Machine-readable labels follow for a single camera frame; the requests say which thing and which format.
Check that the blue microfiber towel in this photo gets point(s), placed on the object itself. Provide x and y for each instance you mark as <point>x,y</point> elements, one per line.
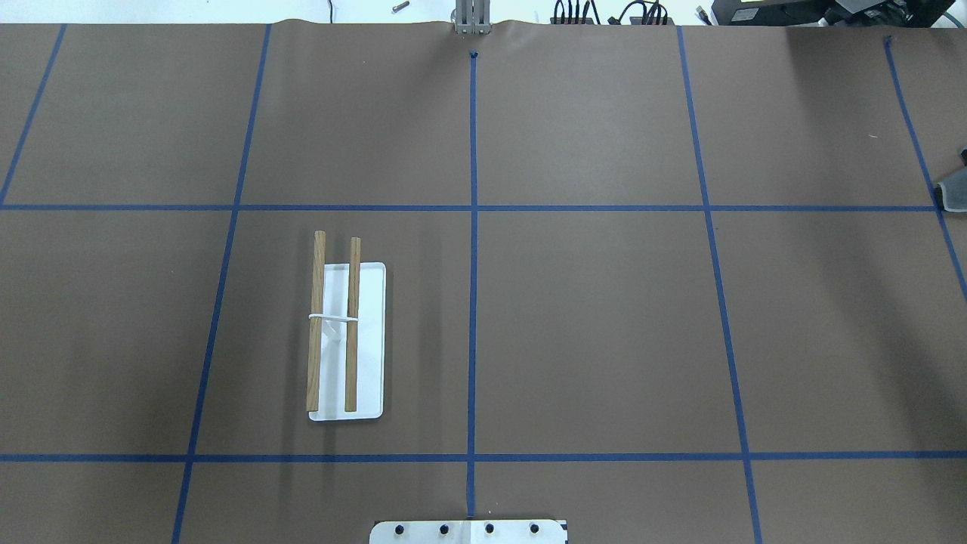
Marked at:
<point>950,192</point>

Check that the white towel rack with wooden bars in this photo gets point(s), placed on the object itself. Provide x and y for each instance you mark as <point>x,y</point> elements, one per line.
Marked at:
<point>346,361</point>

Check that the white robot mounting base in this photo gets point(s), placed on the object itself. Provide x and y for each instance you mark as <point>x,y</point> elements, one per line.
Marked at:
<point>471,531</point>

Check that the black equipment at table edge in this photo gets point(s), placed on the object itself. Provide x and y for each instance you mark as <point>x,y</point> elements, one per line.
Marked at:
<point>905,14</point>

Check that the aluminium extrusion post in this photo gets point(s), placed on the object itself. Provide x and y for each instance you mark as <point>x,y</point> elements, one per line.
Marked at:
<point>472,17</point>

